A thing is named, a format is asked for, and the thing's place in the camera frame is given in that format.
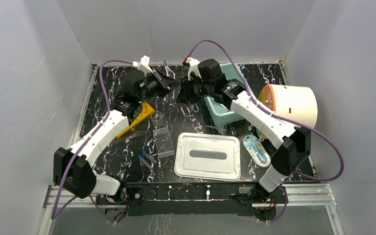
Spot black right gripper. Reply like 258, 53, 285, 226
176, 74, 213, 105

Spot metal crucible tongs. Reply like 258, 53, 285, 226
181, 104, 199, 118

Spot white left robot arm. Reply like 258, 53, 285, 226
53, 69, 181, 204

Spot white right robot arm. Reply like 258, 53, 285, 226
177, 57, 311, 203

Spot yellow test tube rack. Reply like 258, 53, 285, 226
116, 102, 155, 139

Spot mint green plastic bin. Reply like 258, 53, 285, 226
203, 63, 244, 126

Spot clear large test tube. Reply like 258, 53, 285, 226
111, 131, 147, 145

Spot clear well plate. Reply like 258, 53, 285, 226
153, 127, 175, 158

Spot white bin lid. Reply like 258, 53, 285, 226
174, 133, 241, 182

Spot blue capped tube right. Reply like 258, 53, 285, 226
141, 151, 157, 163

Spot blue capped tube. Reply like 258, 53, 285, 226
137, 155, 151, 168
141, 151, 157, 163

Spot blue capped tube left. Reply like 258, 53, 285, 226
137, 155, 151, 168

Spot blue packaged tool blister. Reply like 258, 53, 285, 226
242, 135, 271, 167

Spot white orange centrifuge drum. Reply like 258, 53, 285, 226
258, 84, 318, 128

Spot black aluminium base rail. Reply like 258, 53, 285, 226
44, 181, 338, 224

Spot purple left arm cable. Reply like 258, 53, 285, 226
51, 59, 135, 224

